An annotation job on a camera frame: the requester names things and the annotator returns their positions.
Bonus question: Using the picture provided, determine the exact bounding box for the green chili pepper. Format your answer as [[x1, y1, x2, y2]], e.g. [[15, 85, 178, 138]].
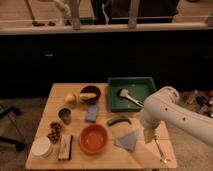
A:
[[106, 118, 132, 126]]

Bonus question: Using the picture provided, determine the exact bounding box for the blue sponge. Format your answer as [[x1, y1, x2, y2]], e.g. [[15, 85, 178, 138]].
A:
[[85, 105, 99, 122]]

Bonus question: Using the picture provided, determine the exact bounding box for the yellow banana piece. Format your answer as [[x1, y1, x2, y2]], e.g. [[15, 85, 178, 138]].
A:
[[79, 93, 96, 100]]

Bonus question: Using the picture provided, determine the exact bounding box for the red orange bowl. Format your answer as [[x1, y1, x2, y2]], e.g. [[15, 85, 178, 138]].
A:
[[78, 124, 108, 155]]

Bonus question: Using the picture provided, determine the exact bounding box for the black chair base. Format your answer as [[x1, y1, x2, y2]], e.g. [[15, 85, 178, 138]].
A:
[[0, 105, 27, 153]]

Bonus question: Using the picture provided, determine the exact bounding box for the light blue towel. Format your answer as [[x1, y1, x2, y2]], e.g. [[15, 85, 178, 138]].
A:
[[114, 130, 139, 152]]

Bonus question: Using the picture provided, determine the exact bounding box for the white dish brush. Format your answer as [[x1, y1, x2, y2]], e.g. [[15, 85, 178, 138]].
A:
[[117, 89, 143, 107]]

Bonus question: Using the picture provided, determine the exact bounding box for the silver metal fork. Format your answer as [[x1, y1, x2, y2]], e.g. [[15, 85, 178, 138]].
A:
[[154, 137, 168, 164]]

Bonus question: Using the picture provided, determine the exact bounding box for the dark brown bowl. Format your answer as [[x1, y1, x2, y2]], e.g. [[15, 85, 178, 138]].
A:
[[79, 85, 101, 104]]

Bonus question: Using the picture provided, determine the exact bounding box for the yellow lemon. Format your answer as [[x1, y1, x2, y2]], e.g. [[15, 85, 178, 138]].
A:
[[65, 93, 77, 104]]

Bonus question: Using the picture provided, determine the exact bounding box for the white round lid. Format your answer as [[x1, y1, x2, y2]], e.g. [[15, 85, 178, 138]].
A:
[[31, 136, 52, 157]]

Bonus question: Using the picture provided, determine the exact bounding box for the small metal cup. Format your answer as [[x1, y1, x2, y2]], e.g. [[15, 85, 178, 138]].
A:
[[58, 108, 71, 125]]

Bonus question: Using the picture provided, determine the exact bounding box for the wooden black scrub brush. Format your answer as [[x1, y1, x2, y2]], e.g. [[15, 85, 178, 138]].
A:
[[58, 134, 73, 160]]

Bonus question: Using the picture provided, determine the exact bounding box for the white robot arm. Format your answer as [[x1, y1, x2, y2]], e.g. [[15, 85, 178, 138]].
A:
[[139, 86, 213, 147]]

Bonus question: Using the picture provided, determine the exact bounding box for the green plastic tray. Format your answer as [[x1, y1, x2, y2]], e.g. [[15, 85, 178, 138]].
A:
[[108, 77, 156, 112]]

